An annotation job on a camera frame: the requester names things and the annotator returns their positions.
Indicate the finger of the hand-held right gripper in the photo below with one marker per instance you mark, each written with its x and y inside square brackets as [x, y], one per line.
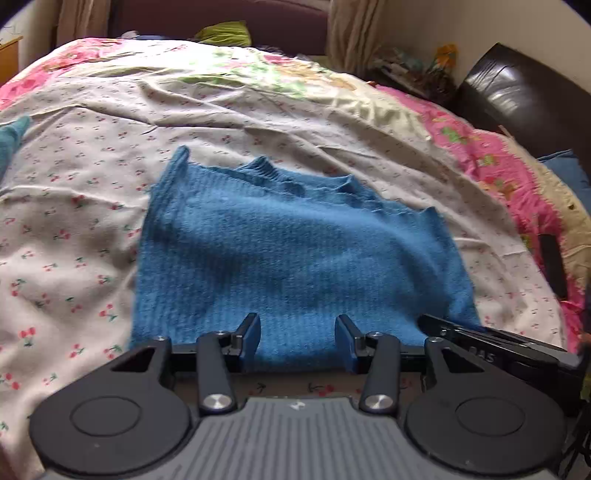
[461, 330]

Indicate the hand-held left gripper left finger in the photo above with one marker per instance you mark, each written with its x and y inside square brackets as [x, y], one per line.
[251, 339]

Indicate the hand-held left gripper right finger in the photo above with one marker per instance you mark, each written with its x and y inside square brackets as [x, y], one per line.
[344, 344]

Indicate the blue knit sweater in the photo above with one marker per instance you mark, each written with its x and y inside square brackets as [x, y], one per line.
[295, 258]

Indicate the black phone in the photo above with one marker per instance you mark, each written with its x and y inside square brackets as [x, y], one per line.
[552, 265]

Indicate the pink floral quilt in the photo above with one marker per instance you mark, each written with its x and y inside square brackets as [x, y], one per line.
[485, 152]

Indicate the blue pillow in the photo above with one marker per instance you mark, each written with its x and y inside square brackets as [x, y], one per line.
[570, 180]

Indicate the cherry print bedsheet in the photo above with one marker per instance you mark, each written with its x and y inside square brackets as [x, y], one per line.
[83, 207]

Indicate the dark glossy headboard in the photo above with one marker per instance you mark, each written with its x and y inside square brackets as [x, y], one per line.
[521, 97]

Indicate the brown bag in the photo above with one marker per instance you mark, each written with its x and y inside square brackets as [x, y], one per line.
[441, 83]

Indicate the pile of books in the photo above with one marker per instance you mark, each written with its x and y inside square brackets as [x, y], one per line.
[397, 69]

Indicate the yellow toy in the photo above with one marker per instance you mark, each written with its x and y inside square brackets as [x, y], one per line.
[444, 55]

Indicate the green cushion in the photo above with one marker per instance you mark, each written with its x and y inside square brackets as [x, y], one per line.
[224, 36]

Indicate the teal cloth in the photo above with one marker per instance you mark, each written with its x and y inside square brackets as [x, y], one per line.
[11, 143]

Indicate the beige curtain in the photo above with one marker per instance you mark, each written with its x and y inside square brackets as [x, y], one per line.
[83, 18]
[353, 32]

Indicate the maroon sofa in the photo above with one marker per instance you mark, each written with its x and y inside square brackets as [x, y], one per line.
[207, 16]

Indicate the wooden cabinet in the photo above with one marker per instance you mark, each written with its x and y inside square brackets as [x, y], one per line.
[9, 57]

